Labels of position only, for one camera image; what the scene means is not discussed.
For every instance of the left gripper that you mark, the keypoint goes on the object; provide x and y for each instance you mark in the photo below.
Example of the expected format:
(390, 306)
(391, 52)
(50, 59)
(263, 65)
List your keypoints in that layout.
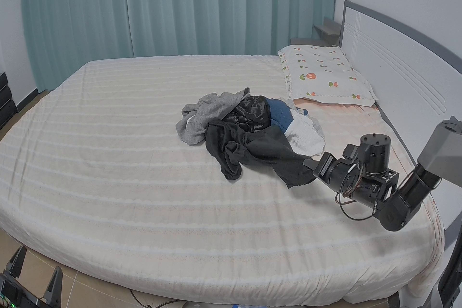
(21, 294)

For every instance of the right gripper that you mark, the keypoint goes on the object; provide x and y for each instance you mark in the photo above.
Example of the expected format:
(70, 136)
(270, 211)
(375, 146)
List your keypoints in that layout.
(334, 173)

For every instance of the black T-shirt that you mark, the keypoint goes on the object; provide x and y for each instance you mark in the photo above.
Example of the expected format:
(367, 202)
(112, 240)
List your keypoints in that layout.
(260, 147)

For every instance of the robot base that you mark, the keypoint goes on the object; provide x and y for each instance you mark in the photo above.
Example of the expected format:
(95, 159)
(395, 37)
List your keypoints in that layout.
(249, 306)

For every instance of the white garment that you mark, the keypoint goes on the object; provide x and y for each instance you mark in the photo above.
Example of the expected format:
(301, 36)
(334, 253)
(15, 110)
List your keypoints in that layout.
(303, 137)

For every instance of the dark blue garment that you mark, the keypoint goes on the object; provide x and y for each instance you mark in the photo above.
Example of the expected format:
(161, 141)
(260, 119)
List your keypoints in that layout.
(279, 115)

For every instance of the white printed pillow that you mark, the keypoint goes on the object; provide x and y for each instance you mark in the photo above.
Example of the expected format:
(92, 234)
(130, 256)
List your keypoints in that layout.
(325, 72)

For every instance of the black shiny garment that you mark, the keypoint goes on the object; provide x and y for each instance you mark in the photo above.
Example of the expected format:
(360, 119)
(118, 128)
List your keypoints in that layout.
(252, 111)

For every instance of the grey garment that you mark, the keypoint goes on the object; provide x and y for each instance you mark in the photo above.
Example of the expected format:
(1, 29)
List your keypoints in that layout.
(205, 111)

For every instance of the grey bedside table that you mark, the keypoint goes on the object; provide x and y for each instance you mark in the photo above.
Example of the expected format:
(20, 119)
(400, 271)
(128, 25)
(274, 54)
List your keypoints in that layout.
(330, 30)

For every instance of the bed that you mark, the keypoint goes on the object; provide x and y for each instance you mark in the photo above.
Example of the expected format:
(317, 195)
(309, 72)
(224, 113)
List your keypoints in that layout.
(126, 155)

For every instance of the black chest of drawers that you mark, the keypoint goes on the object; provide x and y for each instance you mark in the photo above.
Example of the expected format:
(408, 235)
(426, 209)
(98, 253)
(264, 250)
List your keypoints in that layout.
(5, 100)

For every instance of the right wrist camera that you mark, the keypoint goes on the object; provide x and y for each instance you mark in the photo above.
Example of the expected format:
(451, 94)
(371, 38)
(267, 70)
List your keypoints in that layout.
(349, 151)

